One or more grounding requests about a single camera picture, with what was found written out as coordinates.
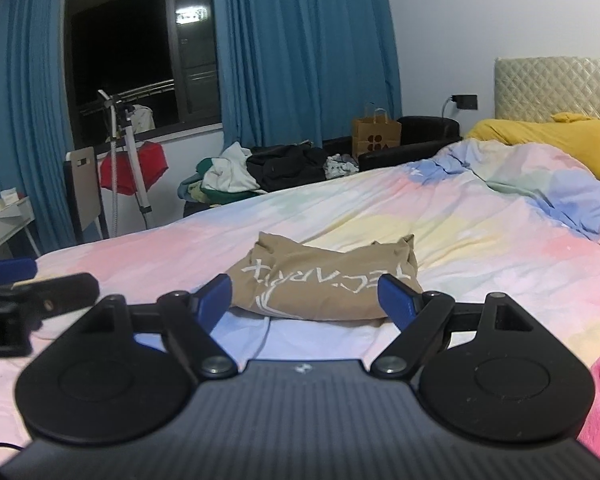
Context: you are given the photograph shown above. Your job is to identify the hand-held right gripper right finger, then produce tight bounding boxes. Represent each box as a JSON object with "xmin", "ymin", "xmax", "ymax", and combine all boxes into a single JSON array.
[{"xmin": 370, "ymin": 276, "xmax": 533, "ymax": 380}]

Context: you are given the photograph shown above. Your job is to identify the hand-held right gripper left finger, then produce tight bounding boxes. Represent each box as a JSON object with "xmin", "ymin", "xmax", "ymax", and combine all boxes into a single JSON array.
[{"xmin": 82, "ymin": 273, "xmax": 238, "ymax": 380}]

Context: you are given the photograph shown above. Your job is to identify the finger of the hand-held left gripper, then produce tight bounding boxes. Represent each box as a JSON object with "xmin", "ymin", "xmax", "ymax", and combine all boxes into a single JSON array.
[
  {"xmin": 0, "ymin": 258, "xmax": 38, "ymax": 286},
  {"xmin": 0, "ymin": 273, "xmax": 101, "ymax": 320}
]

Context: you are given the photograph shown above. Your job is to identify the tan printed t-shirt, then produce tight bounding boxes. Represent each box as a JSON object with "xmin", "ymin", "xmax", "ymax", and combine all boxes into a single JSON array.
[{"xmin": 227, "ymin": 231, "xmax": 425, "ymax": 322}]

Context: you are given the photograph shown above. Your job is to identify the pile of mixed clothes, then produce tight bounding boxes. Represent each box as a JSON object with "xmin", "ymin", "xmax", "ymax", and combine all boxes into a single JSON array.
[{"xmin": 177, "ymin": 141, "xmax": 263, "ymax": 206}]

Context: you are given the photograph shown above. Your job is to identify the white desk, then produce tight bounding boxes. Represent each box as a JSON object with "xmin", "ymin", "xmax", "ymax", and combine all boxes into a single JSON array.
[{"xmin": 0, "ymin": 195, "xmax": 43, "ymax": 261}]

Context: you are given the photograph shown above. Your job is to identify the wooden back chair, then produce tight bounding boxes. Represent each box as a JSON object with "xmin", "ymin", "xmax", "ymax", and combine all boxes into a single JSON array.
[{"xmin": 62, "ymin": 146, "xmax": 112, "ymax": 246}]

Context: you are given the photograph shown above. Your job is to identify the pastel patchwork bed blanket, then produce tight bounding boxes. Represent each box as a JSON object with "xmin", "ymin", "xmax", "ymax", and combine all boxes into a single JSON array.
[{"xmin": 0, "ymin": 140, "xmax": 600, "ymax": 468}]

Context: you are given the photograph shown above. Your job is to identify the white tripod stand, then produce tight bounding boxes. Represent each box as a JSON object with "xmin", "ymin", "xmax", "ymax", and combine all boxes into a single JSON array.
[{"xmin": 96, "ymin": 89, "xmax": 153, "ymax": 231}]

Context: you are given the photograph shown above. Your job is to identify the white patterned cloth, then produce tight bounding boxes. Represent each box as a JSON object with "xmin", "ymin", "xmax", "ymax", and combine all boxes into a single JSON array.
[{"xmin": 325, "ymin": 155, "xmax": 361, "ymax": 180}]

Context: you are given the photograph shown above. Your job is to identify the red cloth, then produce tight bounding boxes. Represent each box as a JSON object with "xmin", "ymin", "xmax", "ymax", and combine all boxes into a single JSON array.
[{"xmin": 99, "ymin": 141, "xmax": 169, "ymax": 196}]

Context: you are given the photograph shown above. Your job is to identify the black garment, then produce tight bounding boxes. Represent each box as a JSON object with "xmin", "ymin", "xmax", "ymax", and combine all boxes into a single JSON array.
[{"xmin": 246, "ymin": 142, "xmax": 331, "ymax": 193}]

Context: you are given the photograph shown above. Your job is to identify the blue curtain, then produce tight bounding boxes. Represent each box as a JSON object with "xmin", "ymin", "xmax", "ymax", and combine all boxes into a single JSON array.
[
  {"xmin": 210, "ymin": 0, "xmax": 403, "ymax": 148},
  {"xmin": 0, "ymin": 0, "xmax": 78, "ymax": 256}
]

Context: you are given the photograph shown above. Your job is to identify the brown paper bag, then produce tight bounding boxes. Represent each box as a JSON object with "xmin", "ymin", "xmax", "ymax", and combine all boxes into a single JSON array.
[{"xmin": 351, "ymin": 102, "xmax": 402, "ymax": 158}]

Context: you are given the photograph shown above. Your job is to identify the black sofa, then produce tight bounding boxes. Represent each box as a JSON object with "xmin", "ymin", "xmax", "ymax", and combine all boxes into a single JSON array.
[{"xmin": 250, "ymin": 116, "xmax": 463, "ymax": 173}]

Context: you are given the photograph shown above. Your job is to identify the white garment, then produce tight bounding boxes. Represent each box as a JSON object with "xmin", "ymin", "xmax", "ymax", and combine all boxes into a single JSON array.
[{"xmin": 125, "ymin": 104, "xmax": 157, "ymax": 133}]

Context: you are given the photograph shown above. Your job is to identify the yellow pillow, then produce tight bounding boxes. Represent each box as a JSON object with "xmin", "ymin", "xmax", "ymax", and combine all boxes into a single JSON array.
[{"xmin": 466, "ymin": 112, "xmax": 600, "ymax": 186}]

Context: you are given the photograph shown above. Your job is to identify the quilted beige headboard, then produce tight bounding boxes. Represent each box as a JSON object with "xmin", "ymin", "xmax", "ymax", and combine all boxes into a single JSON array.
[{"xmin": 494, "ymin": 54, "xmax": 600, "ymax": 123}]

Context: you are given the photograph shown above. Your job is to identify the black wall charger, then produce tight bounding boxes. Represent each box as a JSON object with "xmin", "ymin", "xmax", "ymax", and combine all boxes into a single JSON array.
[{"xmin": 442, "ymin": 94, "xmax": 479, "ymax": 121}]

